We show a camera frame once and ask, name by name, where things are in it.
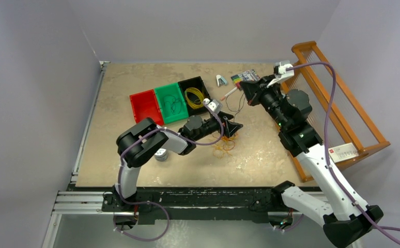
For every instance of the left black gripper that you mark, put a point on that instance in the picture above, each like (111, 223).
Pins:
(231, 127)

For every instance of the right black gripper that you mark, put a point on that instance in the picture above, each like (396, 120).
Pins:
(250, 88)

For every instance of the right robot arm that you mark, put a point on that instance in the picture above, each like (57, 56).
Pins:
(346, 216)

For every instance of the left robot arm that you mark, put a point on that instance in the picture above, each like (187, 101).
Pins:
(138, 145)

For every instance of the marker pen pack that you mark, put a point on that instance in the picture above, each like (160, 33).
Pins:
(248, 75)

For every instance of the loose white marker pen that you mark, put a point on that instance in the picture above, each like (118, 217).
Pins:
(229, 93)

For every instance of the green plastic bin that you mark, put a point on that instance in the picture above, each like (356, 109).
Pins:
(171, 102)

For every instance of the round blue white tin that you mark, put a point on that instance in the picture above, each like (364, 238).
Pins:
(161, 155)

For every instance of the red plastic bin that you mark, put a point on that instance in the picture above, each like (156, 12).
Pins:
(144, 104)

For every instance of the wooden rack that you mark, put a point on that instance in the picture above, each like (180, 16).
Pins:
(349, 122)

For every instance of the white red cardboard box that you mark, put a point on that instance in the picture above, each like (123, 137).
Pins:
(343, 152)

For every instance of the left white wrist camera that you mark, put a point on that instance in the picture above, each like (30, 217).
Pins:
(213, 105)

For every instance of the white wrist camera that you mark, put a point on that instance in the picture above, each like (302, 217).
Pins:
(282, 71)
(213, 105)

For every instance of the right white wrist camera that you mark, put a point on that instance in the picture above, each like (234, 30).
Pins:
(282, 71)

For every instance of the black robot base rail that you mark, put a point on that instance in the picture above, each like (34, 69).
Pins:
(256, 204)

